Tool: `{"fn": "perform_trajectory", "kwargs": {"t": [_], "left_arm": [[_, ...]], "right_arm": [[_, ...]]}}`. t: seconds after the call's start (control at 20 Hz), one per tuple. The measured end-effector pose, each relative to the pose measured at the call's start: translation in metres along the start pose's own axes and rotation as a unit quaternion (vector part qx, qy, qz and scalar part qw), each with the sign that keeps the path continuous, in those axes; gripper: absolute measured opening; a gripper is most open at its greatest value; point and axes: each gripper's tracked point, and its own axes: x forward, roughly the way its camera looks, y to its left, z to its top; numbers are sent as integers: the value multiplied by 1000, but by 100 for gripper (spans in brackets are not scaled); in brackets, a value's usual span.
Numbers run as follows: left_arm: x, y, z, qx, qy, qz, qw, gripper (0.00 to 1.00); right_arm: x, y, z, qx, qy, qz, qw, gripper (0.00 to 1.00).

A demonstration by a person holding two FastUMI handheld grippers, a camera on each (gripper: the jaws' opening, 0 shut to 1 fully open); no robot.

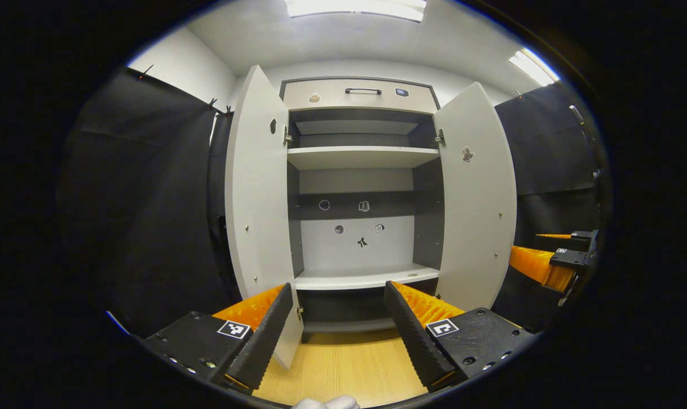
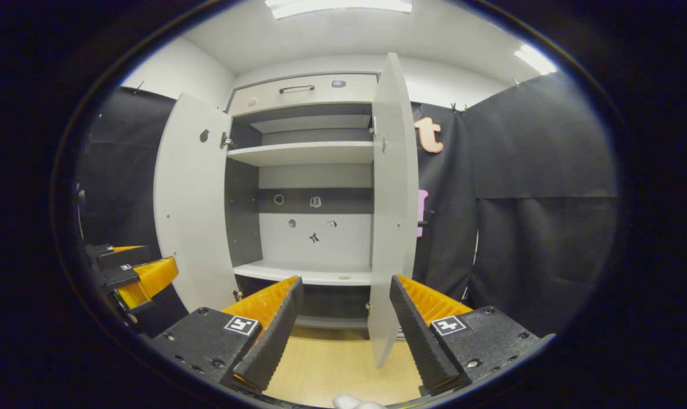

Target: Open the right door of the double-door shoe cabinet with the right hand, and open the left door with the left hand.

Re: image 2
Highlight grey double-door shoe cabinet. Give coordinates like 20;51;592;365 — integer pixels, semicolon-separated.
224;71;381;330

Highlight black backdrop cloth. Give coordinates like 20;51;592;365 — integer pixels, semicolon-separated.
73;73;619;339

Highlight white cabinet shelf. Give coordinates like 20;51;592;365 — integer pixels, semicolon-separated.
227;141;375;167
234;260;373;286

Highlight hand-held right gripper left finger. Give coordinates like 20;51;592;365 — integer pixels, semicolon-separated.
150;276;305;394

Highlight small ceiling light panel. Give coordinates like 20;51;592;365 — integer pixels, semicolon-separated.
514;44;558;76

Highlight grey cabinet drawer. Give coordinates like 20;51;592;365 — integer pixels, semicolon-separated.
227;73;379;117

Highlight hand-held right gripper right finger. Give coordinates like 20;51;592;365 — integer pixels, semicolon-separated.
390;274;555;397

